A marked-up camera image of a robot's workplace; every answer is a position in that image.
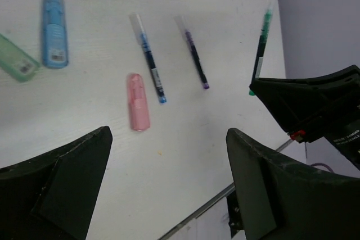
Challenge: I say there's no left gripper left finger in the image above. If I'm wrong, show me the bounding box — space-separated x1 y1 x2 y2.
1 126 113 239

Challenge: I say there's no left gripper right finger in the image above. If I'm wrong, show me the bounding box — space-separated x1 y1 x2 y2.
226 128 359 239

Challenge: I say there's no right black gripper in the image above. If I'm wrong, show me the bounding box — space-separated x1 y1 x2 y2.
250 65 359 169

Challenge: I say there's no green gel pen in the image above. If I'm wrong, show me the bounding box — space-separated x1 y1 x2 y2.
251 0 277 83

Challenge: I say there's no green correction tape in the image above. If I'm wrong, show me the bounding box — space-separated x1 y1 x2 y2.
0 34 40 82

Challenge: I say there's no purple gel pen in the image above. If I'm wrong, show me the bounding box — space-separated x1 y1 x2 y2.
175 16 210 89

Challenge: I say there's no blue gel pen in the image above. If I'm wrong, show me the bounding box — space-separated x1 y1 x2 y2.
129 13 167 104

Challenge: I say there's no pink correction tape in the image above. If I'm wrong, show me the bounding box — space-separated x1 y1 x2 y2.
127 73 150 132

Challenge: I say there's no blue correction tape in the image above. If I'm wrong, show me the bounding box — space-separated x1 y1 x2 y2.
41 0 69 69

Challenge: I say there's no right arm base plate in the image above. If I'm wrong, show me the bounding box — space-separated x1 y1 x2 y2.
226 191 244 238

